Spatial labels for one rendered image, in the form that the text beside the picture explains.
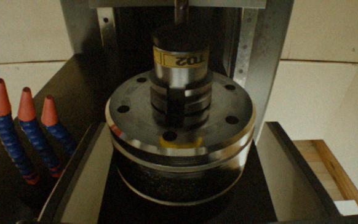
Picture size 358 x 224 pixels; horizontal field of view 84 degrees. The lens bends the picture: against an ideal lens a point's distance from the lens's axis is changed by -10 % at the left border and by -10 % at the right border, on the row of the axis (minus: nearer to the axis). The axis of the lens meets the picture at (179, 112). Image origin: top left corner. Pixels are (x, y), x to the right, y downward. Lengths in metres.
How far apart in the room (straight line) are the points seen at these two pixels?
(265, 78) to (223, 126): 0.62
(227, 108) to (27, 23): 1.14
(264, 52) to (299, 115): 0.79
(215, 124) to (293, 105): 1.24
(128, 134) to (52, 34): 1.05
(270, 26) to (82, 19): 0.57
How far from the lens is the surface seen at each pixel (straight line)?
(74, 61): 0.69
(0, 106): 0.23
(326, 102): 1.53
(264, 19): 0.73
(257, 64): 0.78
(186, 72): 0.19
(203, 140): 0.18
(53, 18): 1.18
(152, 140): 0.18
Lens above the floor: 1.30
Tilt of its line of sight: 37 degrees up
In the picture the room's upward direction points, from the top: 180 degrees counter-clockwise
